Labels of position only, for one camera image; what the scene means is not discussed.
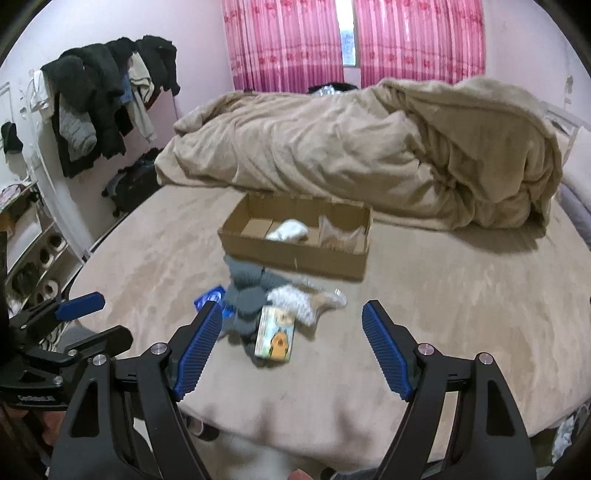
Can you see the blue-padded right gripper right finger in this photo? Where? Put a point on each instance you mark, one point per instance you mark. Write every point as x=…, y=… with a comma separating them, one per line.
x=488, y=438

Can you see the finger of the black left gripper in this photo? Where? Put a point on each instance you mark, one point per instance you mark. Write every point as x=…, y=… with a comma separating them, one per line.
x=111, y=343

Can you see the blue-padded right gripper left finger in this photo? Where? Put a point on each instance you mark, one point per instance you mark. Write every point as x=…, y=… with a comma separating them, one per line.
x=123, y=421

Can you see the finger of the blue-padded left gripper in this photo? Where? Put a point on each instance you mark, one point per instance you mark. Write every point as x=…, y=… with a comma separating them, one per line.
x=49, y=314

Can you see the blue packet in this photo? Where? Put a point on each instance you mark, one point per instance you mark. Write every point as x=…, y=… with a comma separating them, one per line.
x=216, y=295

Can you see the grey knitted glove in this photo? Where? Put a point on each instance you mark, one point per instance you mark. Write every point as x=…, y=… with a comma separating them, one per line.
x=242, y=325
x=250, y=283

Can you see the capybara tissue pack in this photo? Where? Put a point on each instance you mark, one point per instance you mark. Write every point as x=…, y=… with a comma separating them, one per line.
x=275, y=336

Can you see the bag of white beads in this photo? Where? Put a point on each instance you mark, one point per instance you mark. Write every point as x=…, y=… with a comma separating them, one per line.
x=295, y=301

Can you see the white sock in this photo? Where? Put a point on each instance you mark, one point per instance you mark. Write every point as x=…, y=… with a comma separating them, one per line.
x=290, y=230

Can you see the clear bag brown snacks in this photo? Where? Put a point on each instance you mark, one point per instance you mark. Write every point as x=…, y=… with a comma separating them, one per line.
x=338, y=239

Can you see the shoe rack shelf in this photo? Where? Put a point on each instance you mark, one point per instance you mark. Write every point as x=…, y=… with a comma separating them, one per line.
x=40, y=262

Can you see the person's left shoe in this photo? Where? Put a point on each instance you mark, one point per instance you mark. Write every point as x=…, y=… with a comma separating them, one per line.
x=201, y=430

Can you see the black backpack on floor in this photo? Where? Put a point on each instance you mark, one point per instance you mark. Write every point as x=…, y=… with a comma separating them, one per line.
x=133, y=184

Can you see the pile of hanging clothes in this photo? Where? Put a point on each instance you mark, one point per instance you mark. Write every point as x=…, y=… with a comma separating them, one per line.
x=95, y=95

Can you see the brown cardboard box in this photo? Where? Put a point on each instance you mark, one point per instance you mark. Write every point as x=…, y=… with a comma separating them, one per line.
x=244, y=234

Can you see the grey pillow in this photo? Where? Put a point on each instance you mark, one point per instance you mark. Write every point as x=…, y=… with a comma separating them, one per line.
x=575, y=210

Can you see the white floral pillow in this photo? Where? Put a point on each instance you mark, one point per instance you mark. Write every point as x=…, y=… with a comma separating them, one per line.
x=577, y=169

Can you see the beige rumpled duvet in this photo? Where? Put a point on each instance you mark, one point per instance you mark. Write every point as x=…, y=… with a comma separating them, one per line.
x=425, y=154

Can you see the grey bed headboard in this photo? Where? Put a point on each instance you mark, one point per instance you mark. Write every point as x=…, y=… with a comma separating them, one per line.
x=565, y=123

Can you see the dark clothes behind duvet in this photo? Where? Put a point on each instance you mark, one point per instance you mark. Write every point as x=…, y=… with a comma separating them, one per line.
x=333, y=88

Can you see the left pink curtain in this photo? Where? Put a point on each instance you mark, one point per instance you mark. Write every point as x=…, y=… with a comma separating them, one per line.
x=282, y=45

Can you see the pink curtain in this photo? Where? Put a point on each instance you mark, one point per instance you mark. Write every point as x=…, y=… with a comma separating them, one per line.
x=282, y=45
x=422, y=40

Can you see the right pink curtain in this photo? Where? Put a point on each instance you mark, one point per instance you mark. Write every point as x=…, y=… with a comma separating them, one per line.
x=422, y=40

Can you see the black hat on wall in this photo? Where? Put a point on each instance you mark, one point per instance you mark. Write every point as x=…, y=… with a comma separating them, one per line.
x=10, y=140

